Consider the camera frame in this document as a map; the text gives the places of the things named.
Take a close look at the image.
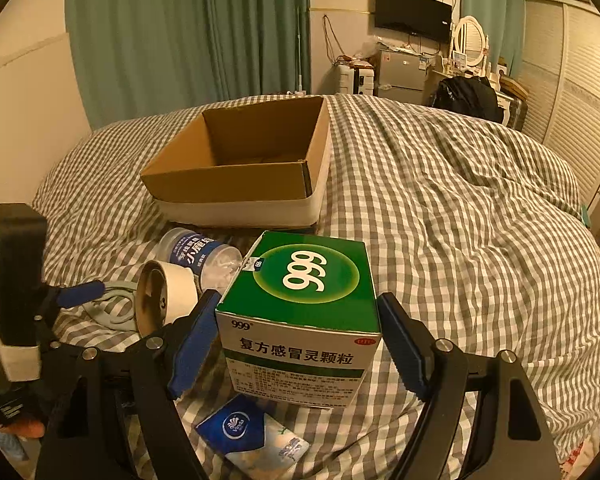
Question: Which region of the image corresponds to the black phone on mount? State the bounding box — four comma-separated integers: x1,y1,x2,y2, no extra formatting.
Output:
0,203,47,389

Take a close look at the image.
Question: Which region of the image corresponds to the clear jar blue label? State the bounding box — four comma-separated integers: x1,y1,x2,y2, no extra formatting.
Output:
157,228,242,294

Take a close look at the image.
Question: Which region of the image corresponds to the white storage unit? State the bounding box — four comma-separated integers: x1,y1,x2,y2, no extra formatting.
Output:
335,64,375,96

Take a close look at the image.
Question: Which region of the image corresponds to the white oval vanity mirror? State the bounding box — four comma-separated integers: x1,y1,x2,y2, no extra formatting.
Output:
452,15,489,68

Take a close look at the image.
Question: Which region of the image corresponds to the grey metal cabinet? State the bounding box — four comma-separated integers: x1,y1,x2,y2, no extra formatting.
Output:
373,50,427,104

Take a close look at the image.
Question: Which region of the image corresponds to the black bag on chair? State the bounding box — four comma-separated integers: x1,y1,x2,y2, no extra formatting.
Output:
431,76,504,122

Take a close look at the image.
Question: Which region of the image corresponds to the black wall television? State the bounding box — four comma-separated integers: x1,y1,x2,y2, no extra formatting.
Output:
374,0,452,44

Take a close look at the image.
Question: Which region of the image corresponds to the white tape roll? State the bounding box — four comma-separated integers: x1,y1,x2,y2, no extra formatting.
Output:
134,260,198,337

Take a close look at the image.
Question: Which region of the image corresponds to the green curtain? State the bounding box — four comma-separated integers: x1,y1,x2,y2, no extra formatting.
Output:
65,0,311,128
460,0,524,77

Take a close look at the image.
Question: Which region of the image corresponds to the green curtain left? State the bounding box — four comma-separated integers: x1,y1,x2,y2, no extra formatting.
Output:
65,0,311,128

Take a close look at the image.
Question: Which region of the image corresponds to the person's left hand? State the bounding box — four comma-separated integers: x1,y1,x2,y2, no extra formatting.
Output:
0,414,45,439

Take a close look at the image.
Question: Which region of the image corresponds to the green 999 medicine box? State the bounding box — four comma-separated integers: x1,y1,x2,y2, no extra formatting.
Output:
215,231,381,408

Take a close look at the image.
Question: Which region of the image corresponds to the open cardboard box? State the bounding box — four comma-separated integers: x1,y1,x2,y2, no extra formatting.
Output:
140,96,332,229

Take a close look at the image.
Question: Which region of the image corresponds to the green curtain right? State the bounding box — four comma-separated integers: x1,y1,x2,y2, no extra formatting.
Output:
460,0,524,77

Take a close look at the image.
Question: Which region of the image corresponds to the white louvered wardrobe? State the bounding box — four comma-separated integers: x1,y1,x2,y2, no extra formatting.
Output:
518,0,600,209

